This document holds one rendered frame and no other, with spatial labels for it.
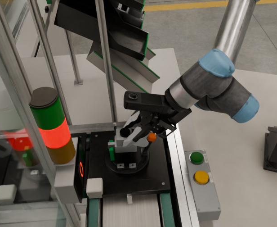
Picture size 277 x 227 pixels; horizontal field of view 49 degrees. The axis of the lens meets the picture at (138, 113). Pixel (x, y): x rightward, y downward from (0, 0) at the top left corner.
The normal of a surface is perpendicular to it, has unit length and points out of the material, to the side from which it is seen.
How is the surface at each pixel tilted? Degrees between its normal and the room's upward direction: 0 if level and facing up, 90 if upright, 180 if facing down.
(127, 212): 0
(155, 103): 12
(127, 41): 25
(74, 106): 0
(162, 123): 90
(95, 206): 0
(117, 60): 45
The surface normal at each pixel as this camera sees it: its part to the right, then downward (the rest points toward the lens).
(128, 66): 0.68, -0.46
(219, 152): -0.04, -0.69
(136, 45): 0.39, -0.61
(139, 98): 0.18, -0.70
